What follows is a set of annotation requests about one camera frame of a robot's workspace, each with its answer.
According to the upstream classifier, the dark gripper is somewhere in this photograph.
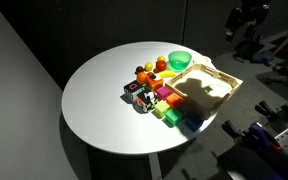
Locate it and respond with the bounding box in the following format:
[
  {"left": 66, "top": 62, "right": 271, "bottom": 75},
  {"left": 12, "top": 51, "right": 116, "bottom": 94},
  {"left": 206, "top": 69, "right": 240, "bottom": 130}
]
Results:
[{"left": 224, "top": 7, "right": 244, "bottom": 33}]

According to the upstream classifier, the beige seal tape roll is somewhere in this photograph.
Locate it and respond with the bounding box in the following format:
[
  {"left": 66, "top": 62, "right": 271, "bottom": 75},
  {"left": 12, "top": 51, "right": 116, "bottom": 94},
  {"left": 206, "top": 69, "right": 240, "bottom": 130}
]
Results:
[{"left": 192, "top": 55, "right": 214, "bottom": 68}]

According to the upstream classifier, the light wooden box tray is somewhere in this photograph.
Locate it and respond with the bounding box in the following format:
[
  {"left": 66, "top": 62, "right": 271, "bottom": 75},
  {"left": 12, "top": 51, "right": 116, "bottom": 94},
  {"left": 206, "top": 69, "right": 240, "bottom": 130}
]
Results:
[{"left": 165, "top": 63, "right": 244, "bottom": 118}]

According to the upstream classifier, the dark bag on floor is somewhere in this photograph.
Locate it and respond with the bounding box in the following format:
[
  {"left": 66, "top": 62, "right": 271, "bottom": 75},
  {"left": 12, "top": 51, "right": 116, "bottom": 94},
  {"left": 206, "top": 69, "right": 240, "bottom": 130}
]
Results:
[{"left": 233, "top": 37, "right": 266, "bottom": 63}]

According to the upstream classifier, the wooden stick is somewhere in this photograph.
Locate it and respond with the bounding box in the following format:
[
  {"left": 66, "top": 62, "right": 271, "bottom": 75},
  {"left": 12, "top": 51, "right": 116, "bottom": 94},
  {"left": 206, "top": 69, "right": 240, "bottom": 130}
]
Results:
[{"left": 272, "top": 35, "right": 288, "bottom": 56}]

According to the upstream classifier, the green plastic bowl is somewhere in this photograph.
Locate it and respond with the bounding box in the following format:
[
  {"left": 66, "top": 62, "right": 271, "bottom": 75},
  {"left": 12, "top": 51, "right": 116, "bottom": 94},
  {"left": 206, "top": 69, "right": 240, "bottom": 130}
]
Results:
[{"left": 167, "top": 50, "right": 193, "bottom": 72}]

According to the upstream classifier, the red toy tomato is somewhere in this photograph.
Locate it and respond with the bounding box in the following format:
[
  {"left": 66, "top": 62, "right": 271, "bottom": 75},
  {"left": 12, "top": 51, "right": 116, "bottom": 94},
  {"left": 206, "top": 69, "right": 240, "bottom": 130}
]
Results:
[{"left": 155, "top": 60, "right": 168, "bottom": 72}]

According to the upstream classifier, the yellow toy banana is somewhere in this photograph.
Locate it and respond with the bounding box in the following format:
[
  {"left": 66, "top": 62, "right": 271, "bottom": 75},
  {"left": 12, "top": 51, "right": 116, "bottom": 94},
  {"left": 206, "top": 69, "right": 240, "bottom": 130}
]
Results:
[{"left": 158, "top": 70, "right": 178, "bottom": 79}]

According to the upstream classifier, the black spring clamp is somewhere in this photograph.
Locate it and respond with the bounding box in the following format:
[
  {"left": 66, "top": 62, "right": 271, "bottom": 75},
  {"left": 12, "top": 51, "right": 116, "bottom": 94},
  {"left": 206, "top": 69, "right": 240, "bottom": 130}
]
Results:
[
  {"left": 221, "top": 119, "right": 252, "bottom": 141},
  {"left": 254, "top": 100, "right": 285, "bottom": 122}
]

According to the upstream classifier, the yellow toy lemon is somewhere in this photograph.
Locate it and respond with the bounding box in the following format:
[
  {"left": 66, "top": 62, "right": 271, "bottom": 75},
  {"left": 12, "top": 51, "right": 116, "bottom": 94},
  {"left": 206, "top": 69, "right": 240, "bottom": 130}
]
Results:
[{"left": 144, "top": 61, "right": 154, "bottom": 72}]

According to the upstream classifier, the orange cube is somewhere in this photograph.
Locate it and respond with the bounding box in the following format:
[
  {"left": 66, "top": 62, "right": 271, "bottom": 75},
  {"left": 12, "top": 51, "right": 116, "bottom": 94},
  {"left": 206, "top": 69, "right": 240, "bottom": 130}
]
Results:
[{"left": 165, "top": 92, "right": 184, "bottom": 109}]

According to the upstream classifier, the grey cube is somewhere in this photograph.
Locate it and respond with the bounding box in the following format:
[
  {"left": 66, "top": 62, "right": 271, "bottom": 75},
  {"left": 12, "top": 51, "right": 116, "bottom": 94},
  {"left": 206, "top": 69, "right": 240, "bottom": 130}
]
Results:
[{"left": 177, "top": 100, "right": 196, "bottom": 116}]

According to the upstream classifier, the orange toy block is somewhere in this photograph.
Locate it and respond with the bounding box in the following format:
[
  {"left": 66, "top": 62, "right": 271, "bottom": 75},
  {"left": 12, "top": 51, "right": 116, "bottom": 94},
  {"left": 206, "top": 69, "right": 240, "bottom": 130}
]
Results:
[{"left": 145, "top": 71, "right": 165, "bottom": 93}]

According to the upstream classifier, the orange toy fruit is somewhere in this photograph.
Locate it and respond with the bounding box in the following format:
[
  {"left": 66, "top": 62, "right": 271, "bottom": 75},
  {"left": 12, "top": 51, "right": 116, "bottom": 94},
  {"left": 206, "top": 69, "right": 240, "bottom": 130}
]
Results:
[{"left": 136, "top": 71, "right": 148, "bottom": 85}]

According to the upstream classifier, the blue cube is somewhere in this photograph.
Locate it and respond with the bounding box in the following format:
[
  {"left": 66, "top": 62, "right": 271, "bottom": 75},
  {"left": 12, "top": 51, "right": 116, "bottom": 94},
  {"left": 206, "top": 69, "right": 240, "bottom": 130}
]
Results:
[{"left": 184, "top": 113, "right": 205, "bottom": 132}]

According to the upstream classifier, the green cube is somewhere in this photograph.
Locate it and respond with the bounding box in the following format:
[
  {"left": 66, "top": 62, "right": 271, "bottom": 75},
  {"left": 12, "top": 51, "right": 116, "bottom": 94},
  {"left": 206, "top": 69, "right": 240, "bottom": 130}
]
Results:
[{"left": 164, "top": 108, "right": 184, "bottom": 128}]

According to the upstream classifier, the yellow-green cube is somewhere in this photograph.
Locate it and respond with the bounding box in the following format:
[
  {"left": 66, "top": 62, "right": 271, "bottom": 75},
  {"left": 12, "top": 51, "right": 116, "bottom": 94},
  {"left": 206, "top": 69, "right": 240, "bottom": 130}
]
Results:
[{"left": 153, "top": 100, "right": 172, "bottom": 119}]

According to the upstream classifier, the black and white cube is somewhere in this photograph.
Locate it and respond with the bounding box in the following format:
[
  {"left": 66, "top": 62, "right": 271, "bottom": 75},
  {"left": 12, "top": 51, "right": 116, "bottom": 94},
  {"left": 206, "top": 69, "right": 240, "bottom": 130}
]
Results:
[{"left": 136, "top": 90, "right": 158, "bottom": 113}]

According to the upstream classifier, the purple clamp with orange tip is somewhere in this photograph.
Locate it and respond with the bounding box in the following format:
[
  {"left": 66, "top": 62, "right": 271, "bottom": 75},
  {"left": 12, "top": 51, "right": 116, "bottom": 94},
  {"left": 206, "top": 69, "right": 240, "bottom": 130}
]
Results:
[{"left": 248, "top": 122, "right": 283, "bottom": 153}]

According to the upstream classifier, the black cube with pink letter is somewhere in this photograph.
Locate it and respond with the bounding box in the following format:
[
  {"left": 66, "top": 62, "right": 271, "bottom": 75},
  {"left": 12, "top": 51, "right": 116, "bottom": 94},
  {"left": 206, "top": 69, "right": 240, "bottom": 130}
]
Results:
[{"left": 123, "top": 80, "right": 146, "bottom": 103}]

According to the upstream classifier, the black mat with white edge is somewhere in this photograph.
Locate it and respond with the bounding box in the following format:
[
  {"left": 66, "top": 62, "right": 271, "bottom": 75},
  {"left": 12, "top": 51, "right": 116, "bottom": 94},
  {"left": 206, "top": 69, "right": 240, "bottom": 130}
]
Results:
[{"left": 217, "top": 146, "right": 285, "bottom": 180}]

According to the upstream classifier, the grey table pedestal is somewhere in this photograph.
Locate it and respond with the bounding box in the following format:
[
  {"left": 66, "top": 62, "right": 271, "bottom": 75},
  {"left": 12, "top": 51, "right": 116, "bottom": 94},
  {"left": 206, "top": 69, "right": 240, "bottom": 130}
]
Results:
[{"left": 148, "top": 153, "right": 164, "bottom": 180}]

